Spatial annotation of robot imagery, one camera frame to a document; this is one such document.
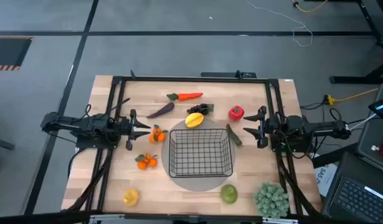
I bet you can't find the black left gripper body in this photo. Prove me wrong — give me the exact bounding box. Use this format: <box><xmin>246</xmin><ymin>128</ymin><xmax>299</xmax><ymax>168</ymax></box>
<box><xmin>116</xmin><ymin>108</ymin><xmax>138</xmax><ymax>151</ymax></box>

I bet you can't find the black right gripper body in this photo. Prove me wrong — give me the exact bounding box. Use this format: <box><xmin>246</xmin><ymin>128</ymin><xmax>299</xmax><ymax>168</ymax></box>
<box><xmin>257</xmin><ymin>105</ymin><xmax>279</xmax><ymax>149</ymax></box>

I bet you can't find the orange mandarin cluster with leaves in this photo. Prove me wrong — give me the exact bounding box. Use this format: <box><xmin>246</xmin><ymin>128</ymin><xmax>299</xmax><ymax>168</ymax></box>
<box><xmin>148</xmin><ymin>124</ymin><xmax>169</xmax><ymax>144</ymax></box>
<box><xmin>135</xmin><ymin>152</ymin><xmax>159</xmax><ymax>170</ymax></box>

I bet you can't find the purple toy eggplant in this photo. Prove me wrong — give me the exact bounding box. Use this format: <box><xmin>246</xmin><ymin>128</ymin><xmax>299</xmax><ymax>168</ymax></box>
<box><xmin>146</xmin><ymin>101</ymin><xmax>176</xmax><ymax>119</ymax></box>

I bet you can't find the yellow ribbed toy starfruit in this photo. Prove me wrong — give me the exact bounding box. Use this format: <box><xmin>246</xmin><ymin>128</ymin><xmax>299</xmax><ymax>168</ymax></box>
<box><xmin>184</xmin><ymin>112</ymin><xmax>205</xmax><ymax>129</ymax></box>

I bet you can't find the dark toy grape bunch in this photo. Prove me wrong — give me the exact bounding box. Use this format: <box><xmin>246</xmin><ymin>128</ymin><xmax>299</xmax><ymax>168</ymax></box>
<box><xmin>186</xmin><ymin>103</ymin><xmax>215</xmax><ymax>116</ymax></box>

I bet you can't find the green toy pear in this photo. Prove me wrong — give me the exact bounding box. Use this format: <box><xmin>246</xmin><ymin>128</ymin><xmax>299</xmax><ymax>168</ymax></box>
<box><xmin>220</xmin><ymin>184</ymin><xmax>239</xmax><ymax>205</ymax></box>

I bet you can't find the orange toy carrot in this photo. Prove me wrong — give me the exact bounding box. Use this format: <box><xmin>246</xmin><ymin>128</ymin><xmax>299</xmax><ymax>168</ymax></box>
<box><xmin>166</xmin><ymin>91</ymin><xmax>204</xmax><ymax>102</ymax></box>

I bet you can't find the green toy broccoli head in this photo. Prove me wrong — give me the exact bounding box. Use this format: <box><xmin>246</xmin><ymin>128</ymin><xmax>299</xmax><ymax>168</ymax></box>
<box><xmin>253</xmin><ymin>182</ymin><xmax>290</xmax><ymax>219</ymax></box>

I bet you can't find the round grey placemat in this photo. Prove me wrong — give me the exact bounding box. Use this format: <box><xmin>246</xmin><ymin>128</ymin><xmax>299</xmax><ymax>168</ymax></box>
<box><xmin>161</xmin><ymin>119</ymin><xmax>236</xmax><ymax>192</ymax></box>

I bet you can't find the white printed paper sheet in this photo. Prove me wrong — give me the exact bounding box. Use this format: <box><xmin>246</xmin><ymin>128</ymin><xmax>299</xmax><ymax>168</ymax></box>
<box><xmin>314</xmin><ymin>161</ymin><xmax>339</xmax><ymax>198</ymax></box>

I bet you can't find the black bar with silver brackets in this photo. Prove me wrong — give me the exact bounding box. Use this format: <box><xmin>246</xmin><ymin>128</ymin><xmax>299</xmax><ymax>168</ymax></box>
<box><xmin>0</xmin><ymin>210</ymin><xmax>383</xmax><ymax>224</ymax></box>

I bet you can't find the grey closed laptop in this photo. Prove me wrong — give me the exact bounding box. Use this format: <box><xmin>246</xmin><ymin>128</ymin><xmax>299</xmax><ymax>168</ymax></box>
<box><xmin>356</xmin><ymin>83</ymin><xmax>383</xmax><ymax>175</ymax></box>

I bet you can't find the black laptop with keyboard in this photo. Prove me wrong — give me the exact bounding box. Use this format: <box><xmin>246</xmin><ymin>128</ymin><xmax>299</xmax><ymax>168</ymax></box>
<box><xmin>321</xmin><ymin>151</ymin><xmax>383</xmax><ymax>224</ymax></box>

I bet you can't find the tablet with lit screen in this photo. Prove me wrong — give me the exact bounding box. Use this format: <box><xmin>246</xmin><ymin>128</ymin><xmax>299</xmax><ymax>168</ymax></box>
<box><xmin>367</xmin><ymin>95</ymin><xmax>383</xmax><ymax>123</ymax></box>

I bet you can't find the black chair base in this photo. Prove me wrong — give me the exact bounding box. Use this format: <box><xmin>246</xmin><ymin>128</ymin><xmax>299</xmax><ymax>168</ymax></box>
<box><xmin>0</xmin><ymin>136</ymin><xmax>16</xmax><ymax>152</ymax></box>

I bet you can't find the black hazard-striped floor hatch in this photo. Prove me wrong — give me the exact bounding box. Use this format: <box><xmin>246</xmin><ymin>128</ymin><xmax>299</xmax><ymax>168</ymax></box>
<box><xmin>0</xmin><ymin>35</ymin><xmax>34</xmax><ymax>72</ymax></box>

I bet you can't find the black wire basket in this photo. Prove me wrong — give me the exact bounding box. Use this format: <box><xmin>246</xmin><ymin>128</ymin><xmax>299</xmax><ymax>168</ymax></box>
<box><xmin>168</xmin><ymin>128</ymin><xmax>234</xmax><ymax>179</ymax></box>

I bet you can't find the black metal table frame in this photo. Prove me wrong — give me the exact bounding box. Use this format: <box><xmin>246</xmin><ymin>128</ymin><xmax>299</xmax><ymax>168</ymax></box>
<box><xmin>62</xmin><ymin>70</ymin><xmax>323</xmax><ymax>218</ymax></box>

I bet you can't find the yellow extension cord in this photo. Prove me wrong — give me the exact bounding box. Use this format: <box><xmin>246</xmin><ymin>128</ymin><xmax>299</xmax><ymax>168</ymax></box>
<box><xmin>323</xmin><ymin>88</ymin><xmax>379</xmax><ymax>106</ymax></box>

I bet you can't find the thin white floor cable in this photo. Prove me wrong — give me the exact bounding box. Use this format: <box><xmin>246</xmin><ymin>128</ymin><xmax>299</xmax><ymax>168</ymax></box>
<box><xmin>245</xmin><ymin>0</ymin><xmax>313</xmax><ymax>48</ymax></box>

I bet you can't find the white usb cable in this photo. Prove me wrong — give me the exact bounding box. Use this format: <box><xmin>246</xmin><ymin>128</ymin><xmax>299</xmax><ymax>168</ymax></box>
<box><xmin>349</xmin><ymin>113</ymin><xmax>377</xmax><ymax>131</ymax></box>

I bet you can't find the black desk leg frame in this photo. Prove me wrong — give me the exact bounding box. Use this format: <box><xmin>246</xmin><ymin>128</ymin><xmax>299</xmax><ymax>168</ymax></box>
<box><xmin>330</xmin><ymin>0</ymin><xmax>383</xmax><ymax>85</ymax></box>

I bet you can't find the yellow cable with black plug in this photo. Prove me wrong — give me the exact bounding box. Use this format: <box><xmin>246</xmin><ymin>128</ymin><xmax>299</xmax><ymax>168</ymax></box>
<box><xmin>291</xmin><ymin>0</ymin><xmax>329</xmax><ymax>14</ymax></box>

